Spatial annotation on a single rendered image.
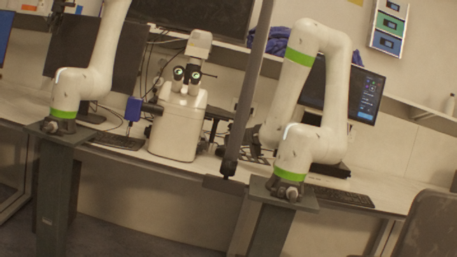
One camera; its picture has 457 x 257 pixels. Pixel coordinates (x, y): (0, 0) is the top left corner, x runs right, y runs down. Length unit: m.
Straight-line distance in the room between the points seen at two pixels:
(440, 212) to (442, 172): 1.43
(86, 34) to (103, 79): 0.47
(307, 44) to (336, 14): 1.20
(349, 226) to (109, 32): 1.97
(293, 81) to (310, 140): 0.24
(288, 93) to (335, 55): 0.25
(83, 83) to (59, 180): 0.40
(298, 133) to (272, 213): 0.30
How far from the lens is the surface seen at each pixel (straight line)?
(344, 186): 1.99
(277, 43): 2.33
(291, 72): 1.60
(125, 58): 2.07
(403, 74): 2.92
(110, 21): 1.73
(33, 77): 2.82
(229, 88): 2.53
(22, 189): 2.91
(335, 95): 1.63
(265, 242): 1.61
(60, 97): 1.64
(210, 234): 2.77
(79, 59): 2.14
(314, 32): 1.58
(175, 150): 1.79
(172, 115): 1.76
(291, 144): 1.50
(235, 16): 2.40
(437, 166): 3.04
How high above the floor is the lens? 1.24
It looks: 11 degrees down
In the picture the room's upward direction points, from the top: 14 degrees clockwise
